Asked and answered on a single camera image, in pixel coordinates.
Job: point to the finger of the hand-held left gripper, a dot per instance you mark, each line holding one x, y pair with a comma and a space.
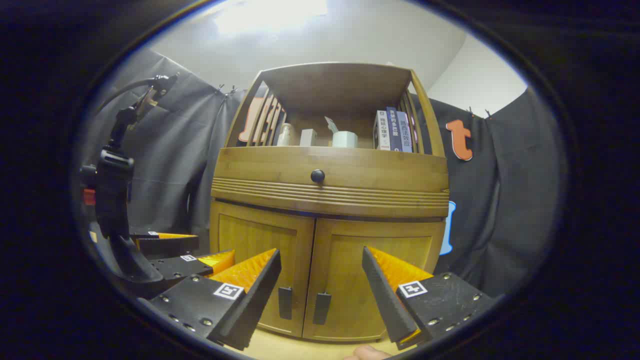
180, 267
167, 245

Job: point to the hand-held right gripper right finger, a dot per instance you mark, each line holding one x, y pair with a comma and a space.
385, 295

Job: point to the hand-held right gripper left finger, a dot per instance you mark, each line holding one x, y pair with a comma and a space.
257, 300

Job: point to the wooden shoe cabinet door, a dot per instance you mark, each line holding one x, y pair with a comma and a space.
350, 270
255, 235

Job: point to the wooden double-door shoe cabinet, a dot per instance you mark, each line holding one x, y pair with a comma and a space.
280, 165

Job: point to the wooden cabinet drawer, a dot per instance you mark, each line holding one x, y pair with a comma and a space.
380, 180

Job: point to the black round drawer knob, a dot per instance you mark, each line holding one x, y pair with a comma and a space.
317, 176

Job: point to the white round container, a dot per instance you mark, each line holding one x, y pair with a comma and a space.
345, 140

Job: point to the light blue book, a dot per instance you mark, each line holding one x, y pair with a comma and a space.
405, 132

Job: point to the small white box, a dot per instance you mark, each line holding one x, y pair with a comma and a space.
308, 138

